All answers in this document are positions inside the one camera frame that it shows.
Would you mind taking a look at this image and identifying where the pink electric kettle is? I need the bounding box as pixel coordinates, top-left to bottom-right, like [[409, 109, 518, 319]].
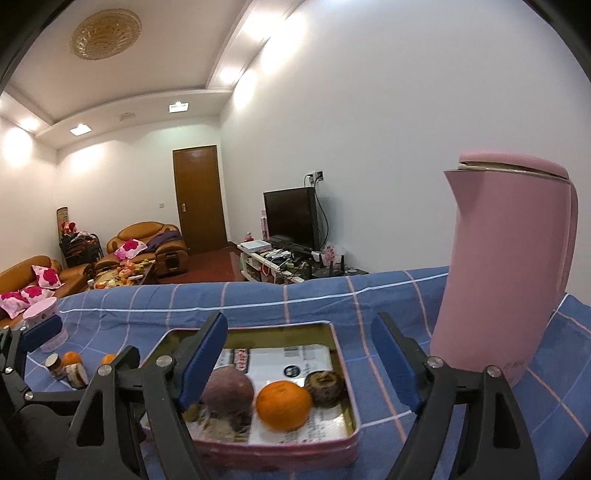
[[429, 150, 579, 388]]

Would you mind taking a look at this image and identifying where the brown leather sofa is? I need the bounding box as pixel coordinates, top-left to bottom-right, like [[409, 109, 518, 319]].
[[0, 256, 93, 319]]

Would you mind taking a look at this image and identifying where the pink metal tin box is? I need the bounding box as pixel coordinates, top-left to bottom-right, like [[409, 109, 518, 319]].
[[141, 320, 362, 467]]

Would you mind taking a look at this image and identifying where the blue plaid blanket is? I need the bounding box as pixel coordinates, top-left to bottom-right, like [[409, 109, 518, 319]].
[[0, 267, 591, 480]]

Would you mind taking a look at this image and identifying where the coffee table with snacks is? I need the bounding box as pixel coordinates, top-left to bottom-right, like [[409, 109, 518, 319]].
[[90, 259, 155, 291]]

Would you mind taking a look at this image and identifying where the black television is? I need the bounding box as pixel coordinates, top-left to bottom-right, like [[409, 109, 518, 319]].
[[263, 187, 321, 252]]

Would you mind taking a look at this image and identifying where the purple blanket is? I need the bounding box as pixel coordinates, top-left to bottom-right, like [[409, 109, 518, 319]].
[[147, 229, 183, 252]]

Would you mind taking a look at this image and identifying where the purple passion fruit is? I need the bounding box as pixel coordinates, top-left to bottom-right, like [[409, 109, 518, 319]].
[[202, 364, 256, 418]]

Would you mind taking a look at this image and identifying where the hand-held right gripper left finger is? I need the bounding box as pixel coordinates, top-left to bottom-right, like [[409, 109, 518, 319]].
[[55, 311, 228, 480]]

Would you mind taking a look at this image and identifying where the round ornate ceiling lamp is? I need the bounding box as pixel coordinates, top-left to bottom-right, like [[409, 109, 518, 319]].
[[69, 10, 142, 60]]

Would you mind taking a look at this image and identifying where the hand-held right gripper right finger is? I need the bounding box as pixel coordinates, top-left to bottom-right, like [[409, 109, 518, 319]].
[[372, 313, 541, 480]]

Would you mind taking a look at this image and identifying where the pink floral pillow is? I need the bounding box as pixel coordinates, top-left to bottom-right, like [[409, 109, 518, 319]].
[[0, 292, 29, 317], [18, 285, 47, 305], [31, 265, 62, 288], [114, 239, 147, 260]]

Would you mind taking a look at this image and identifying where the white television stand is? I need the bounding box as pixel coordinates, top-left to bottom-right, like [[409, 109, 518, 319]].
[[237, 242, 319, 283]]

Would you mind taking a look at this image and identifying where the black router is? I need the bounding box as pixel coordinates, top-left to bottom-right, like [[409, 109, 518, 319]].
[[323, 256, 368, 278]]

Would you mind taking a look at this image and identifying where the brown wooden door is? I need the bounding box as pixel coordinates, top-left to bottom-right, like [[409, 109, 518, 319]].
[[172, 145, 229, 257]]

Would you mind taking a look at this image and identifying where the brown leather armchair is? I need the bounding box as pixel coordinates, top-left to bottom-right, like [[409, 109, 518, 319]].
[[106, 222, 190, 278]]

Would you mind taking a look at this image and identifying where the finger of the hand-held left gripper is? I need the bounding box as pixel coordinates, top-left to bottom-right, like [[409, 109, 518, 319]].
[[0, 316, 84, 408], [111, 345, 140, 373]]

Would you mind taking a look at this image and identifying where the pink cartoon mug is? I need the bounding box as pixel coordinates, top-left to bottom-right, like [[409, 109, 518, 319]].
[[22, 296, 68, 354]]

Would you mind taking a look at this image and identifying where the black rack with clothes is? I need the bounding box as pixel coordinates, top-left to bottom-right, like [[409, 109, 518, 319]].
[[59, 232, 102, 268]]

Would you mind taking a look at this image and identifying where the dark brown round fruit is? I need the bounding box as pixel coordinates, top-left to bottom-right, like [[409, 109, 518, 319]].
[[305, 370, 346, 408]]

